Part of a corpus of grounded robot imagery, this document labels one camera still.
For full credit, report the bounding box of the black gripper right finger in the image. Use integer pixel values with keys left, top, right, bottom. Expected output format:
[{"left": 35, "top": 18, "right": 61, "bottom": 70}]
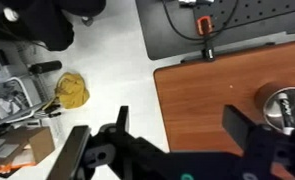
[{"left": 221, "top": 104, "right": 258, "bottom": 153}]

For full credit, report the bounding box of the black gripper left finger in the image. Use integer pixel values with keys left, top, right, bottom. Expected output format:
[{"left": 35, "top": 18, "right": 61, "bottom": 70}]
[{"left": 115, "top": 105, "right": 131, "bottom": 134}]

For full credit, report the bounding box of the black marker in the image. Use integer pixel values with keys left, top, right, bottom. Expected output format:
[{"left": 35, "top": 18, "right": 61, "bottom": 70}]
[{"left": 278, "top": 92, "right": 295, "bottom": 135}]

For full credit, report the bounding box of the silver metal pot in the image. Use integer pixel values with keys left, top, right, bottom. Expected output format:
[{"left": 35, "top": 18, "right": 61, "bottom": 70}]
[{"left": 254, "top": 81, "right": 295, "bottom": 134}]

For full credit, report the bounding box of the yellow cloth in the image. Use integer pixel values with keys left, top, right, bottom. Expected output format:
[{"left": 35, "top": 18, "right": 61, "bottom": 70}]
[{"left": 54, "top": 72, "right": 91, "bottom": 110}]

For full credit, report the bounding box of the black perforated optical board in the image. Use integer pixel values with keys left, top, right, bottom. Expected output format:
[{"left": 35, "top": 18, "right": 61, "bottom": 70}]
[{"left": 135, "top": 0, "right": 295, "bottom": 61}]

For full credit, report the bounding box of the black cylinder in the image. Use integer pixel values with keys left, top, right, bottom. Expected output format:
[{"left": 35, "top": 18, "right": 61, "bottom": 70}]
[{"left": 29, "top": 60, "right": 63, "bottom": 75}]

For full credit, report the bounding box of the small brown cardboard box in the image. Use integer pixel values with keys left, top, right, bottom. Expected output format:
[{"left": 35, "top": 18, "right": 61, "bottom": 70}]
[{"left": 0, "top": 126, "right": 56, "bottom": 168}]

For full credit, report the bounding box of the orange black bar clamp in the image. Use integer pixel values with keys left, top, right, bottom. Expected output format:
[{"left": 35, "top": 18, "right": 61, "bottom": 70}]
[{"left": 181, "top": 15, "right": 276, "bottom": 64}]

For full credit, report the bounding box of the white tray with papers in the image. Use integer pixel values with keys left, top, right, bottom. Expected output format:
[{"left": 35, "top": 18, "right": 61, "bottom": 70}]
[{"left": 0, "top": 76, "right": 43, "bottom": 125}]

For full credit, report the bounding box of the black office chair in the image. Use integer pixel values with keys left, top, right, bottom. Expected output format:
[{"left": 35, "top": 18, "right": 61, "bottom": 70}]
[{"left": 0, "top": 0, "right": 107, "bottom": 52}]

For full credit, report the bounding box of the grey metal mount plate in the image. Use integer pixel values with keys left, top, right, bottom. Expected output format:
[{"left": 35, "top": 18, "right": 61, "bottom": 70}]
[{"left": 46, "top": 125, "right": 92, "bottom": 180}]

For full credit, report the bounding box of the black cable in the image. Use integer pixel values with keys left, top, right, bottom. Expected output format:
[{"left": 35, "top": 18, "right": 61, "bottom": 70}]
[{"left": 161, "top": 0, "right": 240, "bottom": 43}]

